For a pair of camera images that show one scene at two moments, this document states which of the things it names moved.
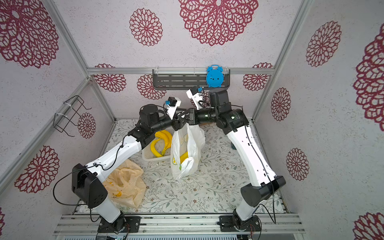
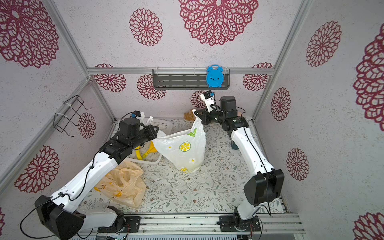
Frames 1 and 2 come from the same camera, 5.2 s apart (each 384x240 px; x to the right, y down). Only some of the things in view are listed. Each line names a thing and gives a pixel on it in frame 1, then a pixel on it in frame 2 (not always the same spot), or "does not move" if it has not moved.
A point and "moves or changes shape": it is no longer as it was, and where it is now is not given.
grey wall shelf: [182, 79] does not move
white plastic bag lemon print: [186, 144] moves or changes shape
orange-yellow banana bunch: [165, 133] to [152, 149]
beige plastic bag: [125, 185] does not move
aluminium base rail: [177, 224] does not move
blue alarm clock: [215, 76] does not move
